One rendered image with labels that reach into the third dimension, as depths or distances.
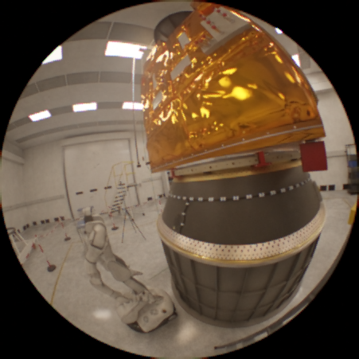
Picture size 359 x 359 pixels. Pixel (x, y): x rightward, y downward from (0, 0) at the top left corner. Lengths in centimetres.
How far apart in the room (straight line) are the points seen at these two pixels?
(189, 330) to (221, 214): 147
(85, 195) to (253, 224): 817
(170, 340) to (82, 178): 814
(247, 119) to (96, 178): 801
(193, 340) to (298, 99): 205
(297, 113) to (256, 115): 22
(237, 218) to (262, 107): 62
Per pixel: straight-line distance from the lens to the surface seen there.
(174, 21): 256
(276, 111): 66
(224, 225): 75
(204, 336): 172
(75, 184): 840
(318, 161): 71
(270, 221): 77
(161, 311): 151
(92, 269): 85
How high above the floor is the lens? 168
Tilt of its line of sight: 3 degrees down
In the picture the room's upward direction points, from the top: 9 degrees counter-clockwise
